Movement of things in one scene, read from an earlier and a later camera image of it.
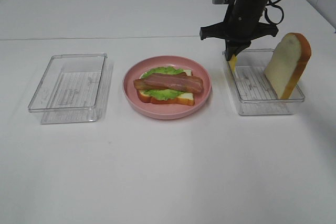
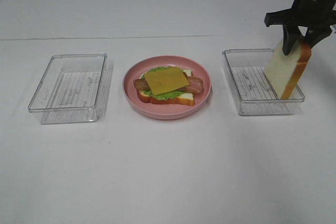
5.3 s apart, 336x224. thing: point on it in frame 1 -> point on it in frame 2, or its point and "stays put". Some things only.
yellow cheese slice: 233,62 -> 166,80
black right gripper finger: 235,50 -> 314,34
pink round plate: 161,111 stays put
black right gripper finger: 231,49 -> 290,33
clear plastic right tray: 252,93 stays put
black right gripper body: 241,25 -> 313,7
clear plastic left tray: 75,88 stays put
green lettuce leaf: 162,94 stays put
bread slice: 287,62 stays put
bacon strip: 140,84 stays put
